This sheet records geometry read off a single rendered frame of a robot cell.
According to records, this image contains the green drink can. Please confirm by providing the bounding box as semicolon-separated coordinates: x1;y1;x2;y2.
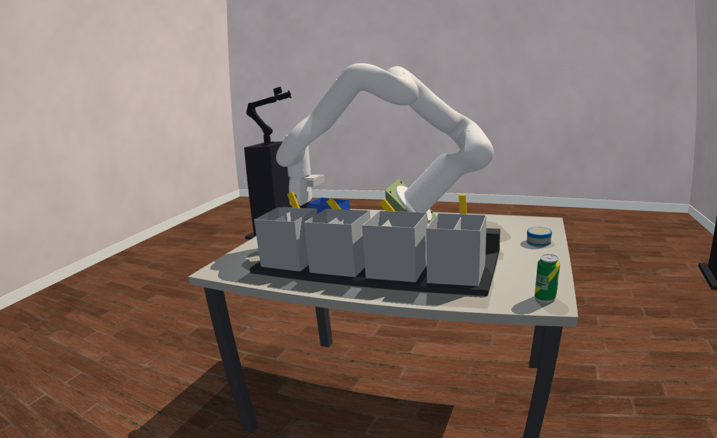
534;254;560;302

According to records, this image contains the blue open bin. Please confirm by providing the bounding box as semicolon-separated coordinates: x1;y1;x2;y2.
308;198;350;213

